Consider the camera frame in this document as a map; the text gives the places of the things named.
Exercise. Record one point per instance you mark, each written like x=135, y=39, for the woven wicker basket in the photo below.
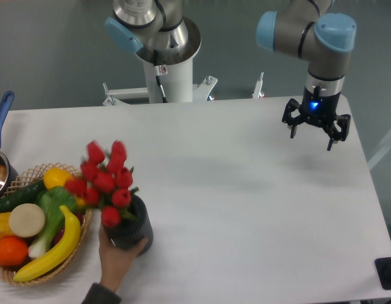
x=31, y=176

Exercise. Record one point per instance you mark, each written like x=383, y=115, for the dark ribbed vase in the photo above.
x=130, y=232

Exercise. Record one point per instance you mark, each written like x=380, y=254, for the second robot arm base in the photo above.
x=156, y=31

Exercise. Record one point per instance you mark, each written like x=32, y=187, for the blue handled saucepan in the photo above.
x=7, y=173

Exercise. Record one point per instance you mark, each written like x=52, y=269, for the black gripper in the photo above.
x=319, y=111

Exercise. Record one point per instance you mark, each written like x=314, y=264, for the orange fruit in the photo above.
x=13, y=251

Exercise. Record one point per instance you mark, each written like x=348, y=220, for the yellow banana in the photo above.
x=57, y=254

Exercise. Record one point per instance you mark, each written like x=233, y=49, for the yellow lemon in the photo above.
x=56, y=177

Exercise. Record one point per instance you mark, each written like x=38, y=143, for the green cucumber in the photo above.
x=27, y=194

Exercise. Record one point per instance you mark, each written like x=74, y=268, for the green white bok choy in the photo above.
x=50, y=203

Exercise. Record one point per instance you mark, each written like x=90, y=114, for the grey sleeved forearm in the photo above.
x=98, y=294

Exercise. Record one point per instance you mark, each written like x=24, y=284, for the person's hand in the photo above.
x=115, y=262

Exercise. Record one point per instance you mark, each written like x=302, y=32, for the black device at table edge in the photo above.
x=383, y=268

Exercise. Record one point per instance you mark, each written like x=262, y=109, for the beige round bun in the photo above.
x=27, y=220

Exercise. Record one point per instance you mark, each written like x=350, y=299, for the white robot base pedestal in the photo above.
x=165, y=84

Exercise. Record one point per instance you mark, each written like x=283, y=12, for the white frame at right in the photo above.
x=381, y=150

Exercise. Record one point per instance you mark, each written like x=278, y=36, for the red tulip bouquet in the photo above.
x=105, y=183

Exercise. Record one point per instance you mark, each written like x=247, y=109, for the yellow bell pepper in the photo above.
x=5, y=229

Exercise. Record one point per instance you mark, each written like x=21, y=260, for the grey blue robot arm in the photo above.
x=308, y=31

